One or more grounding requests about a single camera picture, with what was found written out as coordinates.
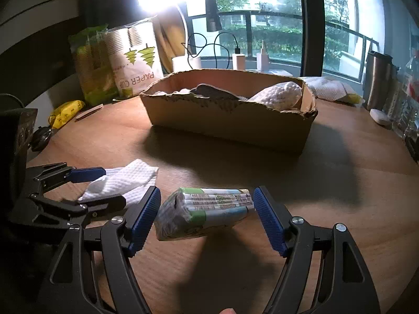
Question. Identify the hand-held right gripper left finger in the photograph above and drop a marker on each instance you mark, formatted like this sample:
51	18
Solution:
144	222

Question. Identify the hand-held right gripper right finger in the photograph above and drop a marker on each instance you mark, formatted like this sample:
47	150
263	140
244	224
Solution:
270	222

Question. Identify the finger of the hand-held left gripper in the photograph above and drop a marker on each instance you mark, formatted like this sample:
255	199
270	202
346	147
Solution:
86	174
98	204

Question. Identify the white embossed towel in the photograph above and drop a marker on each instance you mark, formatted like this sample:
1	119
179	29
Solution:
131	176

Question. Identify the green tissue packet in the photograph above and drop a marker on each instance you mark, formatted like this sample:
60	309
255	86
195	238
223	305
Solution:
203	217

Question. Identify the cardboard box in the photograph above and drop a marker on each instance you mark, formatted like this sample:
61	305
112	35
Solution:
229	124

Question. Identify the white dotted cloth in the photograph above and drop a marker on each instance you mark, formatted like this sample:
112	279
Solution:
281	95

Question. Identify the grey cloth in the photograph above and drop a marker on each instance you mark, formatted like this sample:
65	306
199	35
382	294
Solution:
212	91

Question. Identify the person's right hand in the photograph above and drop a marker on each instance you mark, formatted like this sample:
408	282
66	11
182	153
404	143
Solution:
227	311

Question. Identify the black round knob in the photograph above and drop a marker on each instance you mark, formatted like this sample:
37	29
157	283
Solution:
41	139

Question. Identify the small wooden stick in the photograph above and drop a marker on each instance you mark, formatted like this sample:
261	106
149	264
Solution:
88	112

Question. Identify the yellow packet black print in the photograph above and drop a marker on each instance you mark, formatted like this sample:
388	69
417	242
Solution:
67	111

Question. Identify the green cup pack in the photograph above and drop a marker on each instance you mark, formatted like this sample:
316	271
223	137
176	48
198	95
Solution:
91	72

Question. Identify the white paper cup pack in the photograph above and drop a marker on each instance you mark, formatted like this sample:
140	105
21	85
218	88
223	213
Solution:
137	68

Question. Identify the white napkin pack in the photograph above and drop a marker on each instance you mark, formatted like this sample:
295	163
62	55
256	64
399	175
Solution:
327	88

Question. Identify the white desk lamp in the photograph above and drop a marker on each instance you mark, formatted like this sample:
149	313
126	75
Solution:
186	63

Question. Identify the pale yellow flat pack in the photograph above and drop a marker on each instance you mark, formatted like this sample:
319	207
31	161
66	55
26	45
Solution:
353	98

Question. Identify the small white case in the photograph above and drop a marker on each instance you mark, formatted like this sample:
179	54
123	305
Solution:
379	116

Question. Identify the white tall charger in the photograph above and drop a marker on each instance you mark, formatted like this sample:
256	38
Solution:
262	62

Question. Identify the white square charger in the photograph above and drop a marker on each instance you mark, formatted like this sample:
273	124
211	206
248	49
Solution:
239	61

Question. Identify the steel travel tumbler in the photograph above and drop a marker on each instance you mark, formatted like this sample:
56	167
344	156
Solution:
378	85

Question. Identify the clear water bottle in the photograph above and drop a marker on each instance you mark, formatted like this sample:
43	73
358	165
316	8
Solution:
410	111

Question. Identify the dark hanging trousers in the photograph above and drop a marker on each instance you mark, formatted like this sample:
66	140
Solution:
212	13

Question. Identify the balcony railing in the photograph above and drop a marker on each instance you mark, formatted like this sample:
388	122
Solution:
262	14

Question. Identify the black window frame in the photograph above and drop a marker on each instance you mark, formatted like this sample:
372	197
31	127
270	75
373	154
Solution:
311	23

